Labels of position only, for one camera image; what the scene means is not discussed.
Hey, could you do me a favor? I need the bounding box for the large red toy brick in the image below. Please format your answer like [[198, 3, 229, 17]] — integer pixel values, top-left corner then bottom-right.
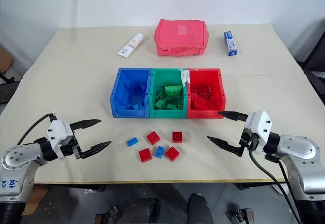
[[191, 93, 213, 110]]

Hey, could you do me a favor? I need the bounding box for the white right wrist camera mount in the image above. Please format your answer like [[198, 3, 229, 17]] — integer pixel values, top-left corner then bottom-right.
[[243, 111, 273, 155]]

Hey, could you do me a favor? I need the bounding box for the blue white toothpaste box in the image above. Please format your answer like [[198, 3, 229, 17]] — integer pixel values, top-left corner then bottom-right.
[[223, 29, 240, 57]]

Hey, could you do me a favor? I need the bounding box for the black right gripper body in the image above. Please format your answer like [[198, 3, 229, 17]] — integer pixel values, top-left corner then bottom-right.
[[237, 129, 260, 156]]

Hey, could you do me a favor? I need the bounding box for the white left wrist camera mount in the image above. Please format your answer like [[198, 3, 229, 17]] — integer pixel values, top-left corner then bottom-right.
[[46, 119, 75, 150]]

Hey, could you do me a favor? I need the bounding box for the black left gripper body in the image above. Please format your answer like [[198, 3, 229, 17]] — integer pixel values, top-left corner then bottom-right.
[[59, 132, 84, 161]]

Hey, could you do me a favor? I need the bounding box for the dark rounded shape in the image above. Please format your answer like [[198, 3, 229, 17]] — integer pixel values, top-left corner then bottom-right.
[[121, 198, 161, 224], [187, 193, 214, 224]]

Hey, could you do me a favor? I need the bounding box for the white cream tube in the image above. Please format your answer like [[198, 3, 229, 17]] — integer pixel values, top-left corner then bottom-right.
[[116, 33, 145, 57]]

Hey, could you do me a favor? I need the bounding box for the green plastic bin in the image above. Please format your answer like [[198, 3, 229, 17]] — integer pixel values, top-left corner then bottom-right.
[[149, 68, 190, 119]]

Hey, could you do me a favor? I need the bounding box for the blue plastic bin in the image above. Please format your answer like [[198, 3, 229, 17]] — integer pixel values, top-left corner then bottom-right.
[[109, 68, 153, 119]]

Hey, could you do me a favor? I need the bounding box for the pink fabric pouch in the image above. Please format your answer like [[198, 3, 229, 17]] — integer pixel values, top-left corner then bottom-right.
[[153, 18, 210, 57]]

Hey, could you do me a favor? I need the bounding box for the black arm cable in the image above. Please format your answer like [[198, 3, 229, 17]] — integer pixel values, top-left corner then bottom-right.
[[16, 113, 56, 146], [248, 149, 303, 224]]

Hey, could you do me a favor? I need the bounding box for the red plastic bin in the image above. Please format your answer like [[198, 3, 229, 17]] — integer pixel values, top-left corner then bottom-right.
[[186, 68, 226, 120]]

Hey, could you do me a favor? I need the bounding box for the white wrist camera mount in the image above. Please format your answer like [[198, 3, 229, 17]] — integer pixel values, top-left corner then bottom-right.
[[243, 111, 273, 155], [46, 119, 75, 150]]

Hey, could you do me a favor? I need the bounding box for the white tape strip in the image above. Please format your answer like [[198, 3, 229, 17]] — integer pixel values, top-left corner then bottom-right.
[[179, 68, 191, 85]]

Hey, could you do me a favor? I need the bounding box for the long blue toy brick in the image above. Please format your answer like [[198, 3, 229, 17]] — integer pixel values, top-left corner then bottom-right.
[[126, 136, 141, 147]]

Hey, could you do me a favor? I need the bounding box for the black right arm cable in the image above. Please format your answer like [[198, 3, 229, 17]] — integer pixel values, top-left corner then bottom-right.
[[248, 149, 303, 224]]

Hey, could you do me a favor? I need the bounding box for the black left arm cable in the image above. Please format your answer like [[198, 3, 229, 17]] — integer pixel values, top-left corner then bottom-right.
[[16, 113, 56, 146]]

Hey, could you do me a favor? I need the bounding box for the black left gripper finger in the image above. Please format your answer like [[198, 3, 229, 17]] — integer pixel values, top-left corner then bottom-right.
[[80, 140, 112, 159], [69, 119, 102, 131]]

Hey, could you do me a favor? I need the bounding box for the green arched toy piece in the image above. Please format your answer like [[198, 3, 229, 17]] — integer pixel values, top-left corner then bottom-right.
[[164, 84, 184, 98]]

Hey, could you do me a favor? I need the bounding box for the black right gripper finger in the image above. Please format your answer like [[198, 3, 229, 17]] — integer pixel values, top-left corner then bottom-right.
[[207, 136, 241, 156], [218, 111, 248, 122]]

